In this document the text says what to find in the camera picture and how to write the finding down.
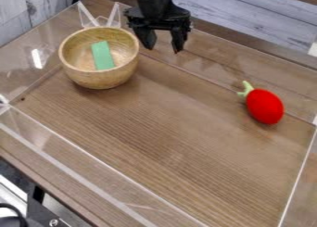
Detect red felt strawberry toy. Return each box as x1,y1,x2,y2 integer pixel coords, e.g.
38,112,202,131
237,81,285,125

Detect black table leg bracket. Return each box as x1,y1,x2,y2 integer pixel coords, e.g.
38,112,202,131
25,184,72,227

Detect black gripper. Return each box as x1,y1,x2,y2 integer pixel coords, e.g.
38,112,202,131
124,5,191,53

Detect clear acrylic tray walls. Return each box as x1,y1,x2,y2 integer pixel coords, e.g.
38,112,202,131
0,9,317,227

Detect green rectangular block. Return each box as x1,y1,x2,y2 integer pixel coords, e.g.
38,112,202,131
91,41,115,70

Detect black cable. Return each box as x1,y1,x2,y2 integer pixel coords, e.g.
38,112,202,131
0,202,29,227

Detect wooden bowl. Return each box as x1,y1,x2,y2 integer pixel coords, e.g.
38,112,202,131
59,27,139,89

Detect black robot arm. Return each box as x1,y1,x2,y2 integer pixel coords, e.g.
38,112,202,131
124,0,191,53

